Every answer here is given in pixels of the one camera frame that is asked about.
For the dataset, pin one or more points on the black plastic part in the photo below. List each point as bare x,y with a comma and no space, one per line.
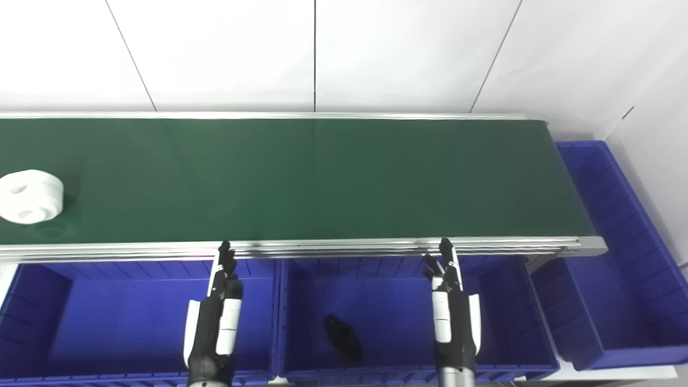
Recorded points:
343,337

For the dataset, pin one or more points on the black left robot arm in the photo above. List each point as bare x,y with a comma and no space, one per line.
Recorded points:
209,380

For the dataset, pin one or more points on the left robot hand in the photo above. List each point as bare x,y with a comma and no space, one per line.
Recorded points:
212,328

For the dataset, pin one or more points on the green conveyor belt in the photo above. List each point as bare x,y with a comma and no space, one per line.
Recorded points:
322,177
344,248

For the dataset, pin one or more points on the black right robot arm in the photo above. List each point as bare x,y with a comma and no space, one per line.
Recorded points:
457,379

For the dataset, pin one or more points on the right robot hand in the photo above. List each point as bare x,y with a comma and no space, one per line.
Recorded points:
454,328

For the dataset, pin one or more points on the blue plastic bin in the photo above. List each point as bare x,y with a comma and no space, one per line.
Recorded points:
392,306
123,322
618,279

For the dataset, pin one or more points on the white round plastic part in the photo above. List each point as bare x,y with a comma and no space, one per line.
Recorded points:
29,196

